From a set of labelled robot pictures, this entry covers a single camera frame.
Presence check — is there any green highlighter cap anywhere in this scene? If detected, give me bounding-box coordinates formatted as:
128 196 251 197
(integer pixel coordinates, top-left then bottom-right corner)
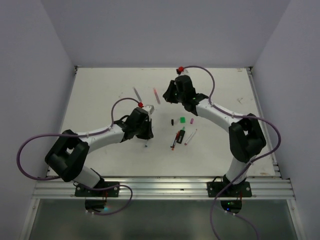
180 117 186 124

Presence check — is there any orange clear pen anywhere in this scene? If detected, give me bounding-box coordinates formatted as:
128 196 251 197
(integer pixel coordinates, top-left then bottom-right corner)
171 131 180 151

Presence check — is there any green black highlighter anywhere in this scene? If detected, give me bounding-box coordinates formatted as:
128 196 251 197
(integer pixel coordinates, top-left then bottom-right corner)
176 127 186 144

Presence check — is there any pink white marker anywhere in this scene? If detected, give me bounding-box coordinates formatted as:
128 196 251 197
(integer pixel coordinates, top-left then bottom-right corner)
184 129 198 146

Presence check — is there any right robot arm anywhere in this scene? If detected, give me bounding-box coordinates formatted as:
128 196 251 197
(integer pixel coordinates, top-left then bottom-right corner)
163 75 266 197

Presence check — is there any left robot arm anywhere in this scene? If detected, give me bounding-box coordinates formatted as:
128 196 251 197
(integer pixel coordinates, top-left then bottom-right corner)
45 105 154 197

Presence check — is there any pink clear pen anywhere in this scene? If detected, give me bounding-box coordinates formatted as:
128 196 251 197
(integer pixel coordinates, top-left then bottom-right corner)
153 87 161 105

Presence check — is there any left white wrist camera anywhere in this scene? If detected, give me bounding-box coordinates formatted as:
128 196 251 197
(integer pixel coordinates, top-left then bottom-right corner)
144 105 155 115

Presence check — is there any left black base bracket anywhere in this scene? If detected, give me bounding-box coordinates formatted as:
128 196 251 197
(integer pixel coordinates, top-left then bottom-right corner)
74 179 120 198

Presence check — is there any black base bracket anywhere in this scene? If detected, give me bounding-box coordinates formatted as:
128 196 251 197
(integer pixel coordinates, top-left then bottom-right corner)
74 179 120 198
206 175 253 198

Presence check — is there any right black base bracket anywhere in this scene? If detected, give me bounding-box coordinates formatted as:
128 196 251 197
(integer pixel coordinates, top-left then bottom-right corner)
206 175 253 198

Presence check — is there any aluminium mounting rail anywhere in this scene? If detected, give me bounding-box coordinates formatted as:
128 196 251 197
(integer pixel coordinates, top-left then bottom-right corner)
32 177 295 200

